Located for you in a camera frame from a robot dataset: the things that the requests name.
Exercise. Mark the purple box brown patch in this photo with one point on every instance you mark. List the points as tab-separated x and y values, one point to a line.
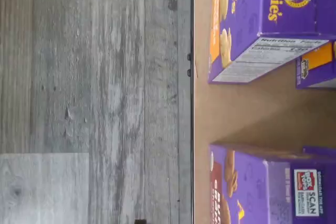
252	190
320	151

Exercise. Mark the purple box orange patch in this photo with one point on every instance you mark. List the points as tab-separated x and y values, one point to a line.
246	11

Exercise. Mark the black metal shelf rack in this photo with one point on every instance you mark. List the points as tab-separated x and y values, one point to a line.
192	129

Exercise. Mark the purple box behind orange one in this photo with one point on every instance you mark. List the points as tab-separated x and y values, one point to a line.
315	69

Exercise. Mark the wooden shelf board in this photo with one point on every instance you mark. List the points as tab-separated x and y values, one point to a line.
249	113

